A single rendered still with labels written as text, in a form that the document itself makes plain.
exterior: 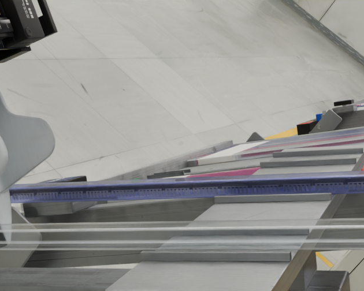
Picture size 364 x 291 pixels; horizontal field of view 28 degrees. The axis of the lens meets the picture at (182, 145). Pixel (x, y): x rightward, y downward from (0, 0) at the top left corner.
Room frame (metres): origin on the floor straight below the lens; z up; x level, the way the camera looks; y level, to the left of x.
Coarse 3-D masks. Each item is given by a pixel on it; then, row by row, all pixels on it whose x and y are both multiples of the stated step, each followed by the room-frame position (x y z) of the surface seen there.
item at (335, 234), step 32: (0, 224) 0.33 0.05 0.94; (32, 224) 0.33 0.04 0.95; (64, 224) 0.33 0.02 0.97; (96, 224) 0.32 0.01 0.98; (128, 224) 0.32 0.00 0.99; (160, 224) 0.32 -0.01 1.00; (192, 224) 0.31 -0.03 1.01; (224, 224) 0.31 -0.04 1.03; (256, 224) 0.31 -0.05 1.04; (288, 224) 0.31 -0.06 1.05; (320, 224) 0.30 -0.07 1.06; (352, 224) 0.30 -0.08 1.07
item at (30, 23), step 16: (0, 0) 0.35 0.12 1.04; (16, 0) 0.35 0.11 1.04; (0, 16) 0.35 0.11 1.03; (16, 16) 0.35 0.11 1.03; (32, 16) 0.36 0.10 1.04; (48, 16) 0.37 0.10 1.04; (0, 32) 0.33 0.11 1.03; (16, 32) 0.35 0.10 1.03; (32, 32) 0.35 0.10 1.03; (48, 32) 0.37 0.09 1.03; (0, 48) 0.34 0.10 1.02; (16, 48) 0.36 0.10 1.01
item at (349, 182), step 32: (32, 192) 0.44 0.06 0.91; (64, 192) 0.43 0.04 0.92; (96, 192) 0.43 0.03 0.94; (128, 192) 0.43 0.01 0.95; (160, 192) 0.42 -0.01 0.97; (192, 192) 0.42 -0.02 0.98; (224, 192) 0.42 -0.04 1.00; (256, 192) 0.41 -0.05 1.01; (288, 192) 0.41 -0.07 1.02; (320, 192) 0.41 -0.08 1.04; (352, 192) 0.41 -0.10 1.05
